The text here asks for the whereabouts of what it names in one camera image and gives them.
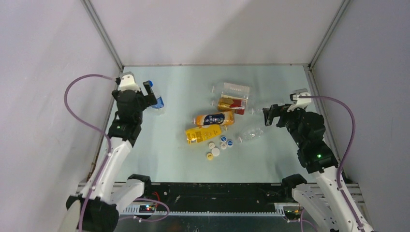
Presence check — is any plain white cap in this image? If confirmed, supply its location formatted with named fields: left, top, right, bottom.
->
left=211, top=147, right=220, bottom=157

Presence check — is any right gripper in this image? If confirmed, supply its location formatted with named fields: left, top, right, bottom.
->
left=262, top=101, right=305, bottom=146

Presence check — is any clear bottle far back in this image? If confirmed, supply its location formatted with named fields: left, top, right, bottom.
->
left=211, top=82, right=250, bottom=98

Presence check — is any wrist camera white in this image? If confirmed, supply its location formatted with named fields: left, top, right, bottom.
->
left=287, top=88, right=312, bottom=112
left=116, top=72, right=141, bottom=92

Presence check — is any yellow label bottle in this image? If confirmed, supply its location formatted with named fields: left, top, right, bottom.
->
left=185, top=125, right=228, bottom=145

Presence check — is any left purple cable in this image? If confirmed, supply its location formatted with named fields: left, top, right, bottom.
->
left=64, top=74, right=117, bottom=232

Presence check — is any red gold label bottle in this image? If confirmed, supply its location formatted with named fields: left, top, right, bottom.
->
left=211, top=94, right=248, bottom=115

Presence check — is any clear bottle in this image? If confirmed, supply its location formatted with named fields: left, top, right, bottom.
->
left=211, top=82, right=250, bottom=98
left=235, top=125, right=265, bottom=143
left=249, top=106, right=264, bottom=115

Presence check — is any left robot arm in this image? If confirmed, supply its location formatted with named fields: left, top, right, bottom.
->
left=64, top=77, right=158, bottom=232

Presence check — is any crushed blue label bottle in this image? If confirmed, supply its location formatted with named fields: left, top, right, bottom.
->
left=150, top=85, right=165, bottom=115

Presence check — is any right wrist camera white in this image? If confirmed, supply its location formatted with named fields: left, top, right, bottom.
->
left=287, top=88, right=312, bottom=112

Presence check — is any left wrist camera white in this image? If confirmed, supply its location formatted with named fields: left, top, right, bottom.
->
left=116, top=72, right=141, bottom=92

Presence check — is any grey slotted cable duct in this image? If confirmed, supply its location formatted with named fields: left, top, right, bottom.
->
left=121, top=204, right=286, bottom=217

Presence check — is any orange navy label bottle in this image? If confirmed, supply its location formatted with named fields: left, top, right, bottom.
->
left=192, top=111, right=235, bottom=126

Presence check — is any clear bottle lower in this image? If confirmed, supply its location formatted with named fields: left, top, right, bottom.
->
left=235, top=125, right=265, bottom=143

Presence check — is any clear bottle upper right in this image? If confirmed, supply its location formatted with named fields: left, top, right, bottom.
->
left=249, top=106, right=264, bottom=115

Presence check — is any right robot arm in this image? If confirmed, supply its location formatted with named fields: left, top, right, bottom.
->
left=271, top=104, right=374, bottom=232

